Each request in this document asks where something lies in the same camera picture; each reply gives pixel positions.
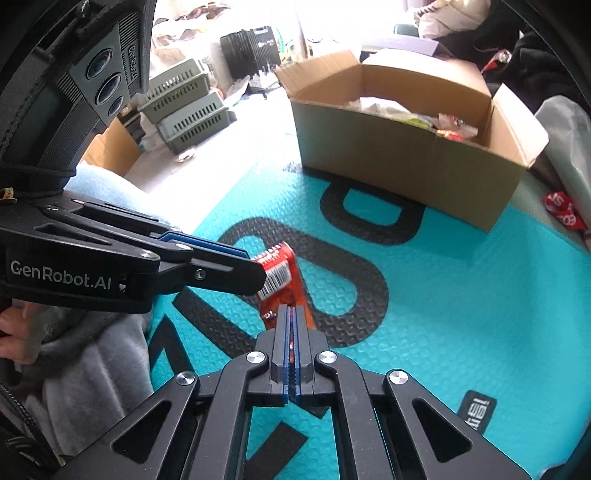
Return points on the black ribbed suitcase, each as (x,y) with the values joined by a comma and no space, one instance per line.
(251,50)

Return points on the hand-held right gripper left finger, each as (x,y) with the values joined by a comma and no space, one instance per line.
(282,332)

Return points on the small red wrapper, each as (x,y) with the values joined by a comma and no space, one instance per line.
(561,210)

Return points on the brown cardboard box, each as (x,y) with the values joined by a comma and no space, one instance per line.
(392,157)

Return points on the brown cardboard carton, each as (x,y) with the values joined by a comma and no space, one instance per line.
(113,147)

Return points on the grey fleece garment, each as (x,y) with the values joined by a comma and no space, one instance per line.
(101,369)

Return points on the blue fleece garment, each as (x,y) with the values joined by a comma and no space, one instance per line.
(106,184)

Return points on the person's left hand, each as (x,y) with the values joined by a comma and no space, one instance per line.
(16,334)

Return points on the white plastic shopping bag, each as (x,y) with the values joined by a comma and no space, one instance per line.
(570,138)

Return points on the light grey plastic basket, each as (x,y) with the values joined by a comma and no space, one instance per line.
(184,69)

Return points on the black clothing pile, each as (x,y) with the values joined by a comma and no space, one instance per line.
(535,50)

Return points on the beige jacket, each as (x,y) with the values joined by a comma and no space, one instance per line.
(443,18)

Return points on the small clear packet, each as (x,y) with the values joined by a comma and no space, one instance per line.
(187,157)

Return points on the clear wrapper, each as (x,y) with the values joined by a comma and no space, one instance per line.
(455,121)

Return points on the red orange snack packet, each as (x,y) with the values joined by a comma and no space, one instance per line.
(295,300)

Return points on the black zipped garment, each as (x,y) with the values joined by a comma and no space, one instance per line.
(18,438)

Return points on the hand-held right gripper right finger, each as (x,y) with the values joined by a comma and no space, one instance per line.
(301,350)

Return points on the red shiny packet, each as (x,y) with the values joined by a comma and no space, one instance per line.
(498,57)

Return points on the green textured sofa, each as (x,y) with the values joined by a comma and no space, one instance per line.
(538,184)

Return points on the clear zip bag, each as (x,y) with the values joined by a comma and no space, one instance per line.
(376,105)

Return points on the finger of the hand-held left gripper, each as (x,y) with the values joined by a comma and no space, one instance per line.
(207,243)
(217,274)

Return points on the white plastic sack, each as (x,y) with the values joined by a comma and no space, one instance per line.
(184,32)

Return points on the teal bubble mailer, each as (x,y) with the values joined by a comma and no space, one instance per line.
(438,300)

